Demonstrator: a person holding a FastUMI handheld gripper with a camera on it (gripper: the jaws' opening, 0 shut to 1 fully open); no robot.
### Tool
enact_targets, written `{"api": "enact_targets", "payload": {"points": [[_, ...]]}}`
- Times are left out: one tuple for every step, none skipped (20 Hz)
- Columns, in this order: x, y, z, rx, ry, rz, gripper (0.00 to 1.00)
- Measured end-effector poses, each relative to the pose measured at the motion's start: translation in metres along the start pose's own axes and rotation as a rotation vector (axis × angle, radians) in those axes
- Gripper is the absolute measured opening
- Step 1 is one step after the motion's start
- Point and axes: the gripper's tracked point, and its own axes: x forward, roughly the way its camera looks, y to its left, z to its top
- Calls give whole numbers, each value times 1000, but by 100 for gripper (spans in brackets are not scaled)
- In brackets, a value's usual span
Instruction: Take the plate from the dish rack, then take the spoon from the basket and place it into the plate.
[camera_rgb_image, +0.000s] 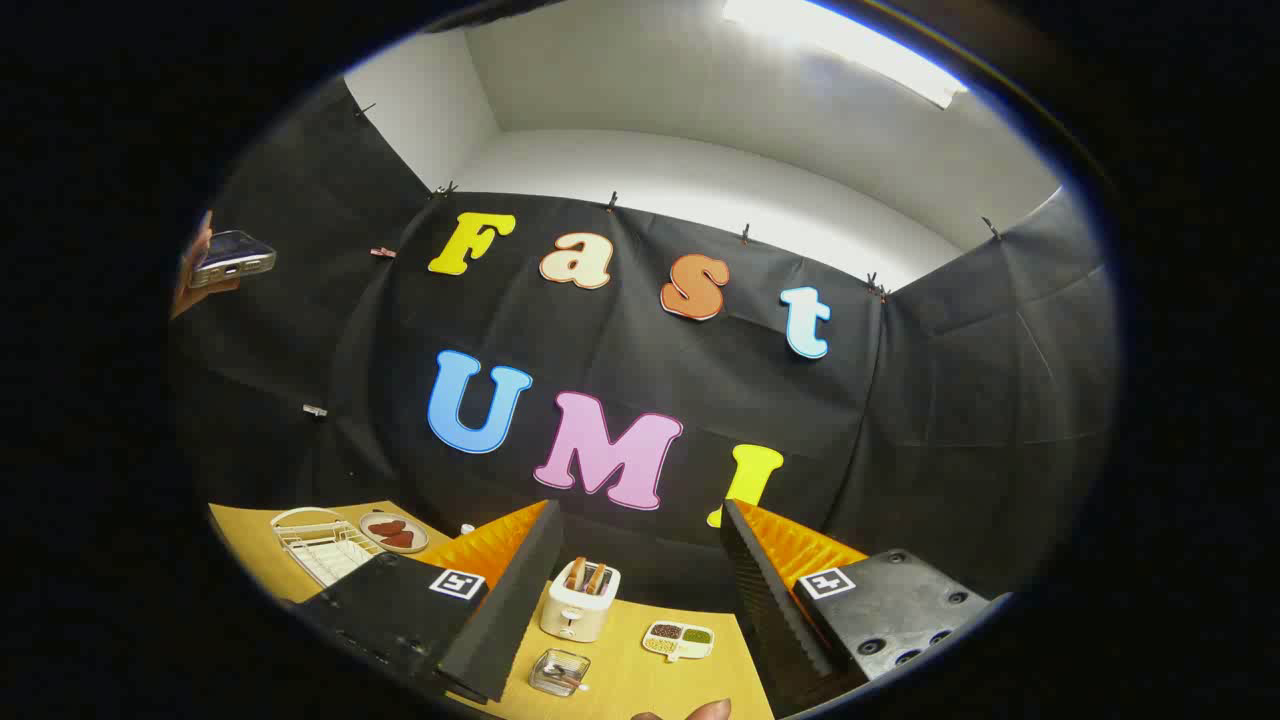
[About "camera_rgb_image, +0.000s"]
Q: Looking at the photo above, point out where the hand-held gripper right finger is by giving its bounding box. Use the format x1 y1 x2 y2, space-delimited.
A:
718 497 1013 720

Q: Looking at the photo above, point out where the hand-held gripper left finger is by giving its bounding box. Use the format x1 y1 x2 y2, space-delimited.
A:
285 498 566 706

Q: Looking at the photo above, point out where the metal wire basket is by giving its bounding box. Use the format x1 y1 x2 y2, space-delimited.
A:
529 648 592 698

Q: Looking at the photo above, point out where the white wire dish rack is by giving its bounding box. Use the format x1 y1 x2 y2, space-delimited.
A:
270 507 386 589

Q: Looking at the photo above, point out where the white divided dish with beans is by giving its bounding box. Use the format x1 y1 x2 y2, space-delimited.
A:
642 620 716 663

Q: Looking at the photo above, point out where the small beige plate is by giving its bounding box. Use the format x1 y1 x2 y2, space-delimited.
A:
359 512 430 554

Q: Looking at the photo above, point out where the white toaster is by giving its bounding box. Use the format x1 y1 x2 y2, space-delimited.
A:
540 560 622 643

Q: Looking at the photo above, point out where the black backdrop cloth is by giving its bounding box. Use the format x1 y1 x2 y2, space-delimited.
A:
168 78 1119 616

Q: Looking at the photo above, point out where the smartphone with clear case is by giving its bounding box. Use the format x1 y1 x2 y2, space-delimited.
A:
190 230 278 291

